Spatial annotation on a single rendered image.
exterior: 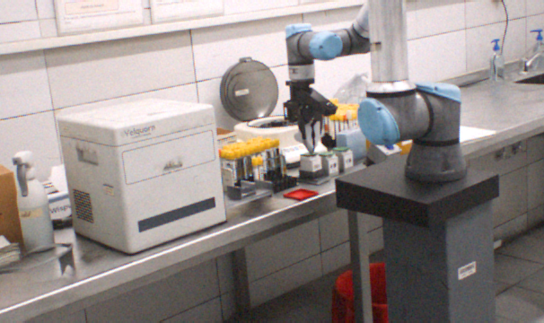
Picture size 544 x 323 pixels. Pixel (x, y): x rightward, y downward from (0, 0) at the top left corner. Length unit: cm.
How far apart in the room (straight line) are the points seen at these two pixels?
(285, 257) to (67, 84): 113
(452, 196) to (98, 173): 82
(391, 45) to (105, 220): 77
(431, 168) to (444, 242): 18
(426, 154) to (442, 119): 10
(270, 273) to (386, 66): 135
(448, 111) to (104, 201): 84
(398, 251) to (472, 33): 195
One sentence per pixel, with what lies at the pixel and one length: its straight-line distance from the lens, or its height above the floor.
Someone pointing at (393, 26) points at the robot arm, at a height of 132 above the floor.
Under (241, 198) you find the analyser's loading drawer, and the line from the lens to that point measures 193.
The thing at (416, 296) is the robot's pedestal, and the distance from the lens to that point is 198.
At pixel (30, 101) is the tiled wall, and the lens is 228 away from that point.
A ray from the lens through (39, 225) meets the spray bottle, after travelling 186.
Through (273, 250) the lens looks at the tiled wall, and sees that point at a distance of 290.
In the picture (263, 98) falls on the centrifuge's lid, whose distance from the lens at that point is 266.
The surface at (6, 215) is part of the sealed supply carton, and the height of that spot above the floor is 95.
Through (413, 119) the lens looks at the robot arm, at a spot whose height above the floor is 111.
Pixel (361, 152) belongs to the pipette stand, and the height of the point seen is 90.
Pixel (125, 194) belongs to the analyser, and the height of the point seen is 102.
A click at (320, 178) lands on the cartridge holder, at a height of 89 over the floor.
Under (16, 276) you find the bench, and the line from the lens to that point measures 176.
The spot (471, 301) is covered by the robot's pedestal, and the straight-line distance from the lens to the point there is 200.
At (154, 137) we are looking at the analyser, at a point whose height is 113.
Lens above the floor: 146
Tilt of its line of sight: 14 degrees down
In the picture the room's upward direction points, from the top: 5 degrees counter-clockwise
